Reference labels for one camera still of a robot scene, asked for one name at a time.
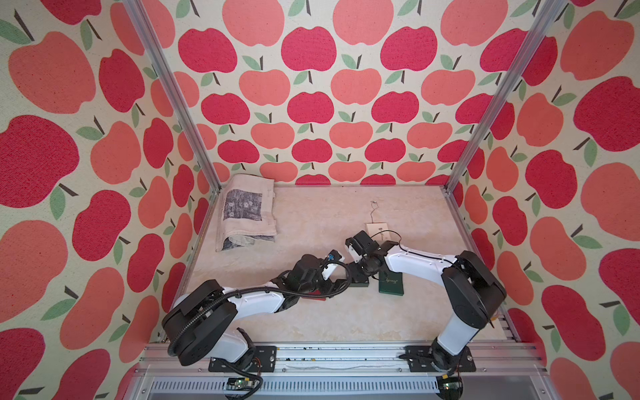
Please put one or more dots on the right aluminium frame post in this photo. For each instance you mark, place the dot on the right aluminium frame post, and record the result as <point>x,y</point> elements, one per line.
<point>532,41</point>

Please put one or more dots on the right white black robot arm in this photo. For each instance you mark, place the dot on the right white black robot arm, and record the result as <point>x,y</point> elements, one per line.
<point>475,294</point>

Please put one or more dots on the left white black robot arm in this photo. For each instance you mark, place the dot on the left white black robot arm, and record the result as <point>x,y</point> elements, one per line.
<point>197,326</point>

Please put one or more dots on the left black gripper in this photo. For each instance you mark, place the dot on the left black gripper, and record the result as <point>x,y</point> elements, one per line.
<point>332,285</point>

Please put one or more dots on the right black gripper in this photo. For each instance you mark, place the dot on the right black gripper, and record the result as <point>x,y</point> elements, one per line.
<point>354,274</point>

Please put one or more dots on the green jewelry box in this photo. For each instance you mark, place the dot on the green jewelry box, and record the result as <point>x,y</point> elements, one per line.
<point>390,283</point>

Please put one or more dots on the left aluminium frame post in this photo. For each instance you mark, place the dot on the left aluminium frame post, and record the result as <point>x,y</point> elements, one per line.
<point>144,28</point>

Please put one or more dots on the cream lift-off box lid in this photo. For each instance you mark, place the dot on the cream lift-off box lid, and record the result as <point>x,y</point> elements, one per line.
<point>378,231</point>

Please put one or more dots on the folded beige patterned cloth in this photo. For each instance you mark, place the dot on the folded beige patterned cloth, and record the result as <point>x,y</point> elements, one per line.
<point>245,212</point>

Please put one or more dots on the aluminium frame post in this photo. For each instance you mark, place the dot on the aluminium frame post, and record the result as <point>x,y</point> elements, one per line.
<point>532,41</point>
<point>144,28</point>

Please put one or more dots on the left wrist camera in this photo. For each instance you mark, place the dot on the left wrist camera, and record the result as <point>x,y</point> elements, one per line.
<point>332,261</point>

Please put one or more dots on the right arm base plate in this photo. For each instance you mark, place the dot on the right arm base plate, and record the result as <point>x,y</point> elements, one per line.
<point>422,359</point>

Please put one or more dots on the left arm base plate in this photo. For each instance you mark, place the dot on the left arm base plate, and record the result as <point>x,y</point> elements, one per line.
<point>258,359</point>

